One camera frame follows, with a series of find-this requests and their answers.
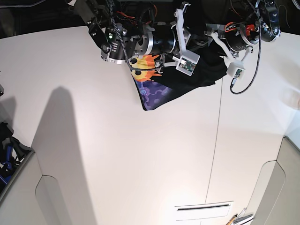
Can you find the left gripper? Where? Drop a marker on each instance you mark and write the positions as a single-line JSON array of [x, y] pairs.
[[235, 39]]

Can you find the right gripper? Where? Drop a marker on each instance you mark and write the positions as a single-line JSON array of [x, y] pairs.
[[169, 40]]

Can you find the black T-shirt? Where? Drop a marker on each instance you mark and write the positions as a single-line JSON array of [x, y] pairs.
[[157, 86]]

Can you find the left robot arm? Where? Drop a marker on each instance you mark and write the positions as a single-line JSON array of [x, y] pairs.
[[259, 21]]

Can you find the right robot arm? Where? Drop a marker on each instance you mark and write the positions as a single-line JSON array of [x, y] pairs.
[[124, 30]]

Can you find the black metal ruler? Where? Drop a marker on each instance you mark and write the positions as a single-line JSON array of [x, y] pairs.
[[204, 207]]

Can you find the yellow pencil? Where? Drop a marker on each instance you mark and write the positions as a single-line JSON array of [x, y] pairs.
[[232, 219]]

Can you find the blue and black bag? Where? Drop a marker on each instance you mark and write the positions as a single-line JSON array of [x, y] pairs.
[[12, 154]]

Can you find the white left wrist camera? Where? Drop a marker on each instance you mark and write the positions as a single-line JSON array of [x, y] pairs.
[[236, 69]]

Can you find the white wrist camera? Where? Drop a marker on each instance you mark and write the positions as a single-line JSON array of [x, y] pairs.
[[187, 62], [236, 69]]

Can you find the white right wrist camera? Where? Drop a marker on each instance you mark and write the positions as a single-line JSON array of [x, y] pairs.
[[187, 62]]

